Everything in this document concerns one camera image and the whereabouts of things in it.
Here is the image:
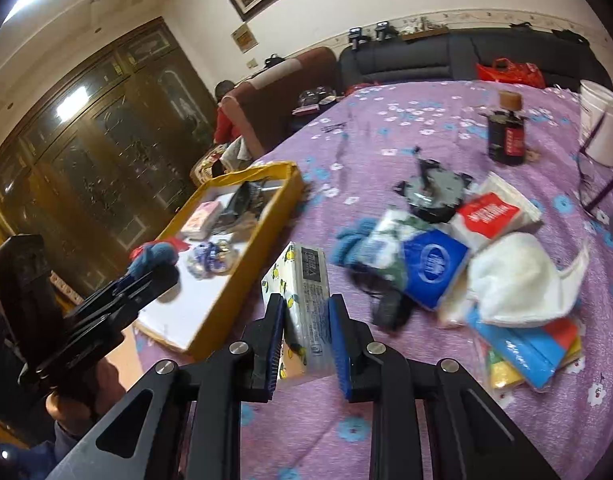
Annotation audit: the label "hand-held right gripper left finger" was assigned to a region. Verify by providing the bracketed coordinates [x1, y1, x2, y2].
[46, 292, 287, 480]

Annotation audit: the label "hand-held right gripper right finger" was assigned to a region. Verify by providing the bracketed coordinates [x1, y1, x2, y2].
[327, 294, 562, 480]

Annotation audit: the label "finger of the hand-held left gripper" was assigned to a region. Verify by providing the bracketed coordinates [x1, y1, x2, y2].
[64, 266, 157, 318]
[101, 267, 180, 333]

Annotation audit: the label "blue and red knit glove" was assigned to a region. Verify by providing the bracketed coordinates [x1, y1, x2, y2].
[128, 237, 191, 281]

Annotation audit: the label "lemon print tissue pack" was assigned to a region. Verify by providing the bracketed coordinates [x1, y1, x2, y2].
[261, 241, 337, 388]

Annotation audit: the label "blue white printed bag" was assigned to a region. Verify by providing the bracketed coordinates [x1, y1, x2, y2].
[186, 240, 237, 278]

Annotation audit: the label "pink tissue pack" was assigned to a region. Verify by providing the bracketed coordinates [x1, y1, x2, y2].
[180, 200, 224, 241]

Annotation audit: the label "white green tissue pack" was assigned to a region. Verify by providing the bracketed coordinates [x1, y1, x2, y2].
[359, 207, 427, 281]

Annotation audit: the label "blue tissue pack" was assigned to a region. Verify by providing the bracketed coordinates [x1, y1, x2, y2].
[401, 230, 472, 311]

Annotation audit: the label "black foil packet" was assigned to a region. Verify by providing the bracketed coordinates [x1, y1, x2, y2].
[214, 180, 282, 233]

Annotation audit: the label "yellow cardboard box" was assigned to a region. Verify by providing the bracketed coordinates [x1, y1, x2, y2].
[134, 160, 304, 363]

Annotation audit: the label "pack of coloured rolls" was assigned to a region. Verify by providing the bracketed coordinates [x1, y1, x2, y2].
[467, 305, 587, 393]

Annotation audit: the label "white cloth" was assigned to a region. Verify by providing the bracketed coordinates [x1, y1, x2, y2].
[437, 232, 595, 331]

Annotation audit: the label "person's left forearm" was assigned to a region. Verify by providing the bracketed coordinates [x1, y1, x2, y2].
[1, 420, 94, 480]

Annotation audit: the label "person's left hand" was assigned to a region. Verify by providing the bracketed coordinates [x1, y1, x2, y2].
[46, 357, 124, 433]

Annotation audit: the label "dark wooden cabinet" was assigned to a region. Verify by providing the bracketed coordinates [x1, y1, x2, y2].
[0, 15, 222, 311]

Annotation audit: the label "printed blanket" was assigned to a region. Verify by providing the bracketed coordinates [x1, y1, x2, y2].
[189, 135, 252, 186]

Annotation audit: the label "black cylindrical motor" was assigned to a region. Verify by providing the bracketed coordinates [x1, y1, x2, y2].
[393, 147, 475, 223]

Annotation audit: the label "white packet red label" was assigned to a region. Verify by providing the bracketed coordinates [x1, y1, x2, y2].
[449, 170, 543, 251]

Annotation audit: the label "brown armchair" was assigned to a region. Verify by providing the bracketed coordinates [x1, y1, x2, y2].
[214, 46, 340, 161]

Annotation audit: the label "black ink bottle wooden cap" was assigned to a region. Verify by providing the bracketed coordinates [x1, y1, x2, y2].
[487, 90, 528, 166]

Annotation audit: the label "black leather sofa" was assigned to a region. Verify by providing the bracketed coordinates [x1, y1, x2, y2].
[339, 25, 612, 96]

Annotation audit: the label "purple eyeglasses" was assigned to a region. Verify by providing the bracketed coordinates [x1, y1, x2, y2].
[577, 100, 613, 216]

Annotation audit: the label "brown board with ornaments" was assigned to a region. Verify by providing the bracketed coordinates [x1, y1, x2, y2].
[401, 15, 450, 41]

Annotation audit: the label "white plastic jar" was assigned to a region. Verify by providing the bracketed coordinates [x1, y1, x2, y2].
[578, 80, 613, 167]

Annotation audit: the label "black plug adapter with cable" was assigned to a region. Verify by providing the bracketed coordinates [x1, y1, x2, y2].
[349, 265, 415, 333]

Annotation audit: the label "small wall plaque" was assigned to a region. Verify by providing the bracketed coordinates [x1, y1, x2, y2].
[230, 22, 260, 53]

